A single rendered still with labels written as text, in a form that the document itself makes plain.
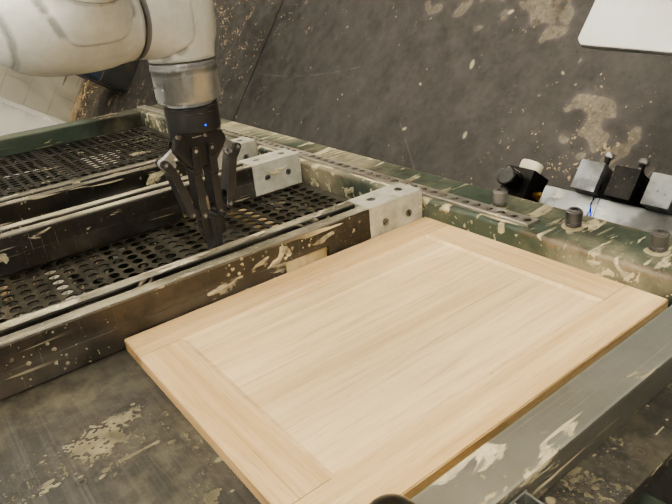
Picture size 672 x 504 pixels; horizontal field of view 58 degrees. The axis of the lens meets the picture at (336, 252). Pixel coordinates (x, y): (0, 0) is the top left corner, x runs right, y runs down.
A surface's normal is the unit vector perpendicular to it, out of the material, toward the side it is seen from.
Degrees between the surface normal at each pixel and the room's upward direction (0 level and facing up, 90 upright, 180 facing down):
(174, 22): 102
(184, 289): 90
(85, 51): 117
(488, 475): 56
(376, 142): 0
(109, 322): 90
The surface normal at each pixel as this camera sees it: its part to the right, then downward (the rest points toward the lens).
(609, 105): -0.69, -0.25
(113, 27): 0.76, 0.59
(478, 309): -0.08, -0.90
